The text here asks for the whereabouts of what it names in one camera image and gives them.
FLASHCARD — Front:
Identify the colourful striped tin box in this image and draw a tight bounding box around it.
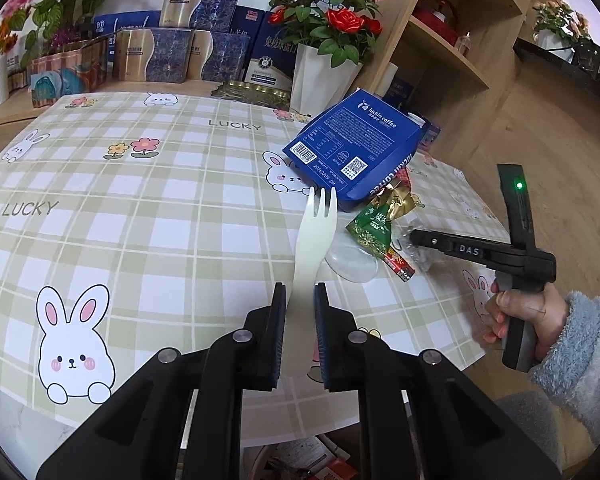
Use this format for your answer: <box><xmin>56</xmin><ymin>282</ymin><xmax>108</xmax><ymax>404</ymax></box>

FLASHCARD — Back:
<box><xmin>27</xmin><ymin>40</ymin><xmax>113</xmax><ymax>110</ymax></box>

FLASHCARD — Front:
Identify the gold and blue gift box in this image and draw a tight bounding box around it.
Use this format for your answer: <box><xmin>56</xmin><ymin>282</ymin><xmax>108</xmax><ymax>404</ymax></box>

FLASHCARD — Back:
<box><xmin>115</xmin><ymin>27</ymin><xmax>196</xmax><ymax>83</ymax></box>
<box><xmin>160</xmin><ymin>0</ymin><xmax>245</xmax><ymax>31</ymax></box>
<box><xmin>186</xmin><ymin>29</ymin><xmax>248</xmax><ymax>81</ymax></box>

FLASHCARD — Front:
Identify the navy box white label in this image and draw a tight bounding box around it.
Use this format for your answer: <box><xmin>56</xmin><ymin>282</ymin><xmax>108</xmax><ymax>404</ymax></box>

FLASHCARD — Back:
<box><xmin>243</xmin><ymin>10</ymin><xmax>301</xmax><ymax>86</ymax></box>

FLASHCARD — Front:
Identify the brown trash bin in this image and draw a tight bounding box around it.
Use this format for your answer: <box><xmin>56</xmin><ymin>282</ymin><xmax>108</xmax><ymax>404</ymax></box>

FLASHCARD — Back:
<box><xmin>241</xmin><ymin>432</ymin><xmax>366</xmax><ymax>480</ymax></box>

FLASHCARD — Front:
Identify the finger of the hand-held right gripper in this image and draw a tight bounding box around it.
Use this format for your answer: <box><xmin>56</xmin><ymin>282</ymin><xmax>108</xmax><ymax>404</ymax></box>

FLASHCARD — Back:
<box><xmin>410</xmin><ymin>229</ymin><xmax>455</xmax><ymax>257</ymax></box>

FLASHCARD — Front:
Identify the person's right hand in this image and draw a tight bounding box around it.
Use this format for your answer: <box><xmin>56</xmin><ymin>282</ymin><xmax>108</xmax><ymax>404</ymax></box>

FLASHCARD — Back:
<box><xmin>482</xmin><ymin>280</ymin><xmax>569</xmax><ymax>361</ymax></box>

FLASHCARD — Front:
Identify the gold tray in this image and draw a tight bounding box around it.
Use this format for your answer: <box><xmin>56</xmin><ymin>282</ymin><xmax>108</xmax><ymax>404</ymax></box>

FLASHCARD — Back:
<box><xmin>211</xmin><ymin>80</ymin><xmax>292</xmax><ymax>108</ymax></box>

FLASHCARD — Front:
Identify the person's right forearm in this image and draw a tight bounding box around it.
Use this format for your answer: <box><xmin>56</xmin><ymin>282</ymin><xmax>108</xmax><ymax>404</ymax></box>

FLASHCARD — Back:
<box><xmin>527</xmin><ymin>292</ymin><xmax>600</xmax><ymax>456</ymax></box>

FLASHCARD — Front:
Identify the white flower plant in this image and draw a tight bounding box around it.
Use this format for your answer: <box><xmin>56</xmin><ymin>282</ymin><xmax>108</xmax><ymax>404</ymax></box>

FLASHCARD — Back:
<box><xmin>532</xmin><ymin>1</ymin><xmax>593</xmax><ymax>63</ymax></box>

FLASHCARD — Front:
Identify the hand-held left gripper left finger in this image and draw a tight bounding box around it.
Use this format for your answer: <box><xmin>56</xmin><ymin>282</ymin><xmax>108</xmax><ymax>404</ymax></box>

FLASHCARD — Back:
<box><xmin>35</xmin><ymin>282</ymin><xmax>287</xmax><ymax>480</ymax></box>

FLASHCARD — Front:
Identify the white plastic fork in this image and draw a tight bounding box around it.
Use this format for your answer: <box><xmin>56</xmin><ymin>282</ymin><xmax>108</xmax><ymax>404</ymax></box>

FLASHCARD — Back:
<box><xmin>286</xmin><ymin>185</ymin><xmax>339</xmax><ymax>366</ymax></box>

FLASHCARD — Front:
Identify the navy box red logo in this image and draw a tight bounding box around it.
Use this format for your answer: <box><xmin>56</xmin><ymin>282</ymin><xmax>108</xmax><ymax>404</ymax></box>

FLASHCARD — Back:
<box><xmin>230</xmin><ymin>5</ymin><xmax>267</xmax><ymax>36</ymax></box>

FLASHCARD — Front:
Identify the red teapot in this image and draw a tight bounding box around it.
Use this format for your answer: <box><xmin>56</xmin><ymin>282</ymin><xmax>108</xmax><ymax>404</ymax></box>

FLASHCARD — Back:
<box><xmin>412</xmin><ymin>0</ymin><xmax>461</xmax><ymax>46</ymax></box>

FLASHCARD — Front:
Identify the stack of pastel cups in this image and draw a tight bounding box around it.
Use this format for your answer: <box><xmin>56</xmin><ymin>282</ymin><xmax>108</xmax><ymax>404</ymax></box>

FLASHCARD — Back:
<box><xmin>380</xmin><ymin>62</ymin><xmax>401</xmax><ymax>101</ymax></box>

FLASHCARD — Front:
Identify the red snack wrapper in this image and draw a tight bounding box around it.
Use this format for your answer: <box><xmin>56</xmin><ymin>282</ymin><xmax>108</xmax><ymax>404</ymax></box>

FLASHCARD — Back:
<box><xmin>384</xmin><ymin>247</ymin><xmax>417</xmax><ymax>282</ymax></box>

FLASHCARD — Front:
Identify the pink flower plant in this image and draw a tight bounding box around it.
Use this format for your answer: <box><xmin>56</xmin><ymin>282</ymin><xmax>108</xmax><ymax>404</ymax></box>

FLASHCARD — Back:
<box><xmin>0</xmin><ymin>0</ymin><xmax>158</xmax><ymax>68</ymax></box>

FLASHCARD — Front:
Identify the wooden shelf unit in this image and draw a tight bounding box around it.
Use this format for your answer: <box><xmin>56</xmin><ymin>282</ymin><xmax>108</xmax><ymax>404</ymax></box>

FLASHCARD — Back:
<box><xmin>357</xmin><ymin>0</ymin><xmax>541</xmax><ymax>126</ymax></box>

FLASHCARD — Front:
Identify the person's grey fleece clothing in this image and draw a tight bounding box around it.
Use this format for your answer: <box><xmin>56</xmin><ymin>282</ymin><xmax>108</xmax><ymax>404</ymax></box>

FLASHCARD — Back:
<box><xmin>495</xmin><ymin>392</ymin><xmax>596</xmax><ymax>480</ymax></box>

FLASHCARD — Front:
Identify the dark blue packet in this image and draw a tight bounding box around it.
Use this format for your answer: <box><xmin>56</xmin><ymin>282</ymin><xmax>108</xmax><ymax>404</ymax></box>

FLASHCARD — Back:
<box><xmin>385</xmin><ymin>77</ymin><xmax>416</xmax><ymax>113</ymax></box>

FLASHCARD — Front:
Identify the green gold snack wrapper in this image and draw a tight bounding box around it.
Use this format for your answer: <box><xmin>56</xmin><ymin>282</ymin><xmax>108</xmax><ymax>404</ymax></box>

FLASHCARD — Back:
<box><xmin>346</xmin><ymin>182</ymin><xmax>417</xmax><ymax>261</ymax></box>

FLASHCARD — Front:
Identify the row of small dark boxes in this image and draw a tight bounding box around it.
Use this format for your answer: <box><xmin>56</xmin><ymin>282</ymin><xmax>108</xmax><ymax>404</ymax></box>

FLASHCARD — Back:
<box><xmin>0</xmin><ymin>57</ymin><xmax>33</xmax><ymax>111</ymax></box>

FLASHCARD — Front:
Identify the blue coffee box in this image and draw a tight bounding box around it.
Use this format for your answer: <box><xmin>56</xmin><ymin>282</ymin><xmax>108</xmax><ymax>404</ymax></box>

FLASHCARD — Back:
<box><xmin>282</xmin><ymin>87</ymin><xmax>428</xmax><ymax>213</ymax></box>

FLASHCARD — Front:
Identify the red rose plant white pot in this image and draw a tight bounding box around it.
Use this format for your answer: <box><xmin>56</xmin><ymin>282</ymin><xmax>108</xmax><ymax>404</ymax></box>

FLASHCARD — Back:
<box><xmin>269</xmin><ymin>0</ymin><xmax>385</xmax><ymax>116</ymax></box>

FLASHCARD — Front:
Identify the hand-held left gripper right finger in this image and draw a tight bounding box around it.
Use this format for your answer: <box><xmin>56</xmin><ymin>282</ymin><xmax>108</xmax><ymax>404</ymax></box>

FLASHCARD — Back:
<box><xmin>314</xmin><ymin>282</ymin><xmax>563</xmax><ymax>480</ymax></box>

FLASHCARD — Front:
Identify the small blue white carton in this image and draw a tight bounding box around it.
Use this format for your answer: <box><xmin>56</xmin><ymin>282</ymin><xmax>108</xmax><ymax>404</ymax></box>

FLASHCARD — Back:
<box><xmin>405</xmin><ymin>112</ymin><xmax>442</xmax><ymax>150</ymax></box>

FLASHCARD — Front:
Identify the clear plastic lid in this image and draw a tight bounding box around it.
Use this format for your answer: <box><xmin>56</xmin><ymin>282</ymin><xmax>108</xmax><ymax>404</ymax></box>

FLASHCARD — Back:
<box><xmin>328</xmin><ymin>237</ymin><xmax>378</xmax><ymax>285</ymax></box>

